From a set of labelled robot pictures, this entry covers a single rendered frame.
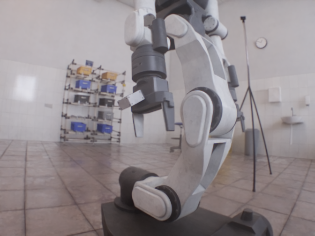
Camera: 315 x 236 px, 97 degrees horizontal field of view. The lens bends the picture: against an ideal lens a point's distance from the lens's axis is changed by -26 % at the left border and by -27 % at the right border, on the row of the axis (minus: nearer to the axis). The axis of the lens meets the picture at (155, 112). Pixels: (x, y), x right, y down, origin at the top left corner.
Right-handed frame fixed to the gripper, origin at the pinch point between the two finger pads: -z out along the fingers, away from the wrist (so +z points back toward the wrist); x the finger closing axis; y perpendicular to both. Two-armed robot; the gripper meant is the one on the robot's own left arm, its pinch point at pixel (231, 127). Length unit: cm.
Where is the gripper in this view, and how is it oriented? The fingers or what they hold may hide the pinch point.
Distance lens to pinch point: 79.0
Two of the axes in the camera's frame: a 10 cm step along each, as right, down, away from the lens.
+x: 6.7, -2.1, -7.1
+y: 7.4, 0.9, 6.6
